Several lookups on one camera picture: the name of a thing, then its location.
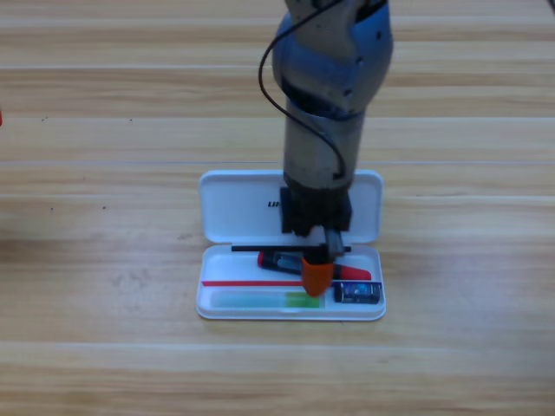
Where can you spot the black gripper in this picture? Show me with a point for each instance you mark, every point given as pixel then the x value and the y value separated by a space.
pixel 316 208

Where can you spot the black marker with red caps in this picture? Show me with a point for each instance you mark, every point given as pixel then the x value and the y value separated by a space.
pixel 353 273

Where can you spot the blue and black eraser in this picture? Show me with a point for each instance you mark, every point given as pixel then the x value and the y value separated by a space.
pixel 357 292

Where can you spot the white Unitree pencil case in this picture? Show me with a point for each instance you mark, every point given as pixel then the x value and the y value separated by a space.
pixel 234 208

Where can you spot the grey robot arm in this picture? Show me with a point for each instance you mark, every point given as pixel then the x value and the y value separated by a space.
pixel 303 156

